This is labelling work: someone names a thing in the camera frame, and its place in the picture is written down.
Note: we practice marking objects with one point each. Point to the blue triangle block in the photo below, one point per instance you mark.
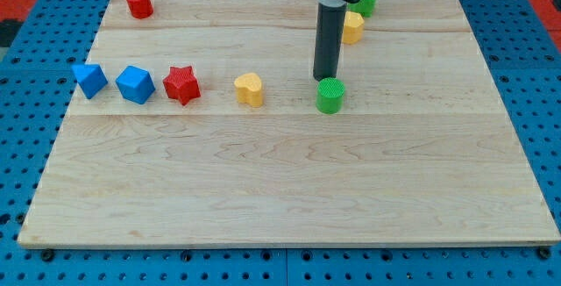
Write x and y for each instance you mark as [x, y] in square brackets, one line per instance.
[90, 78]

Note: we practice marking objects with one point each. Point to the green cylinder block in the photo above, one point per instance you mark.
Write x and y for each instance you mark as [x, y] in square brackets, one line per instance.
[330, 95]

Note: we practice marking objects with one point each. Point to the yellow hexagon block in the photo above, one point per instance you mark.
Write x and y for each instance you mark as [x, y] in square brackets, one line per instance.
[353, 27]

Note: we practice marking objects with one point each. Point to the red star block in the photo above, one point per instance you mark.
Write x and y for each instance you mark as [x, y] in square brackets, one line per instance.
[181, 84]

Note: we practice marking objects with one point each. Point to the green block behind arm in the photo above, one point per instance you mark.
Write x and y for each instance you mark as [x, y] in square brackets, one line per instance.
[363, 7]

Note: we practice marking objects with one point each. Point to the red cylinder block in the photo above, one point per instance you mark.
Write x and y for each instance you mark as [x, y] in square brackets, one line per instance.
[140, 8]

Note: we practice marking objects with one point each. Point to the light wooden board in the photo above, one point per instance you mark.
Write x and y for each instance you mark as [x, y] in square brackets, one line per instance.
[422, 153]

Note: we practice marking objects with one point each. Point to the yellow heart block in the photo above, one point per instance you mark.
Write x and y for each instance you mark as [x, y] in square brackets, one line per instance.
[249, 89]

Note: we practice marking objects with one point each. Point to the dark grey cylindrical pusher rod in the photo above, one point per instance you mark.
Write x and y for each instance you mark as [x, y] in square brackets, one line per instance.
[329, 32]

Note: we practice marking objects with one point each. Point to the blue cube block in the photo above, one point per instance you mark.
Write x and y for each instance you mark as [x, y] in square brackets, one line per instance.
[135, 84]

